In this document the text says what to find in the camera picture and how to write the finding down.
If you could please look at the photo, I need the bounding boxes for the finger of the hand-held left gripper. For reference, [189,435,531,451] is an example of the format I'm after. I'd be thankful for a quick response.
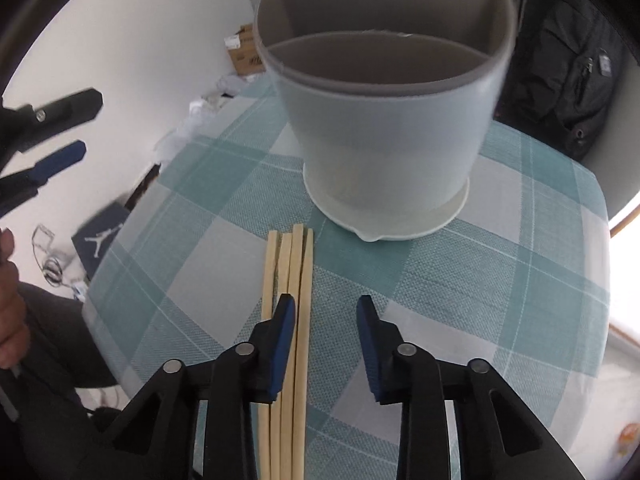
[0,141,87,216]
[0,88,104,158]

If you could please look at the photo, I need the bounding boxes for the grey white utensil holder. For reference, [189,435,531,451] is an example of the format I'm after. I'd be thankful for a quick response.
[251,0,517,242]

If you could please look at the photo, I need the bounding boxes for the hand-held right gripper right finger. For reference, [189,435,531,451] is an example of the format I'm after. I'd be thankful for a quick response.
[356,296,586,480]

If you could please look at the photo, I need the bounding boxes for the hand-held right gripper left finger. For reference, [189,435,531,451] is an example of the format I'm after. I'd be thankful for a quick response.
[85,294,297,480]

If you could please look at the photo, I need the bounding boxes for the person's dark trousers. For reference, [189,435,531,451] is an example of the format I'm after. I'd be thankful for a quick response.
[0,281,127,480]

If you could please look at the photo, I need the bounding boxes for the clear plastic wrapper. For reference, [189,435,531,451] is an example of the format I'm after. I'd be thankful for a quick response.
[31,224,77,283]

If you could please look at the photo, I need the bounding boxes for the black backpack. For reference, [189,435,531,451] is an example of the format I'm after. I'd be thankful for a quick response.
[500,0,629,162]

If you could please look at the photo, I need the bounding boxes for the teal checked tablecloth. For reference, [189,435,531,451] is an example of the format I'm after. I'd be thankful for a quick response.
[82,77,612,480]

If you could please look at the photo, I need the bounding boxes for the brown cardboard box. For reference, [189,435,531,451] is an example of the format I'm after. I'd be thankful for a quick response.
[224,22,267,77]

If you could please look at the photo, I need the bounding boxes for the person's left hand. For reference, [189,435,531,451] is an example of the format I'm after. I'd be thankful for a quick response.
[0,227,30,371]

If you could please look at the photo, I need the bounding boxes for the dark blue shoe box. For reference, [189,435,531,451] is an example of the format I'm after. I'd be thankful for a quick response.
[71,204,134,282]

